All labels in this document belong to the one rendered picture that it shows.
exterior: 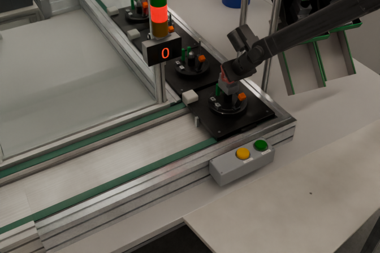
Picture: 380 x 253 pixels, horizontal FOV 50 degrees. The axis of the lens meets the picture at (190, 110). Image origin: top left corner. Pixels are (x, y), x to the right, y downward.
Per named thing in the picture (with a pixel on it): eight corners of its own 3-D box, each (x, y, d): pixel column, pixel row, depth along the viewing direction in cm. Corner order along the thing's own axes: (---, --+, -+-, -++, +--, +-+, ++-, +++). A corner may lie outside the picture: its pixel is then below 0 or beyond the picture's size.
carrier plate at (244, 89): (274, 117, 144) (275, 112, 142) (217, 142, 135) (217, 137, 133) (235, 81, 159) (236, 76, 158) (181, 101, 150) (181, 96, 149)
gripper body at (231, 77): (220, 64, 129) (229, 56, 122) (246, 55, 133) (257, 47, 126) (228, 83, 128) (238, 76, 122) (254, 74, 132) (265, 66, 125)
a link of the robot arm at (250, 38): (263, 55, 111) (282, 46, 116) (241, 20, 112) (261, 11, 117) (238, 73, 121) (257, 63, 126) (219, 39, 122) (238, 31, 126)
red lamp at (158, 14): (170, 20, 123) (169, 5, 119) (155, 24, 121) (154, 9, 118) (163, 13, 126) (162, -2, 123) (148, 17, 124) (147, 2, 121)
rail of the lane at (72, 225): (292, 140, 148) (297, 118, 140) (47, 255, 115) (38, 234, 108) (283, 131, 151) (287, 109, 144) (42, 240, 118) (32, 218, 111)
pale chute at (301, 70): (319, 88, 150) (326, 86, 145) (287, 96, 146) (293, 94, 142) (299, 14, 150) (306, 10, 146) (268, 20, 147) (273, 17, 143)
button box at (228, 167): (273, 161, 135) (276, 148, 131) (220, 187, 127) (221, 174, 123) (260, 148, 139) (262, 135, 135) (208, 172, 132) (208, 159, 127)
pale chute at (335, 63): (349, 75, 155) (356, 73, 151) (319, 83, 152) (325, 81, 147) (330, 4, 156) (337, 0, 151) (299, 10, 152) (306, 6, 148)
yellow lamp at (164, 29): (171, 34, 126) (170, 20, 123) (156, 39, 124) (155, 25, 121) (163, 27, 129) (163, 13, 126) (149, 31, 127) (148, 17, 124)
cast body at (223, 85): (238, 91, 140) (240, 75, 135) (227, 95, 138) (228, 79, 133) (225, 79, 145) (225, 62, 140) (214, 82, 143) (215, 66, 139)
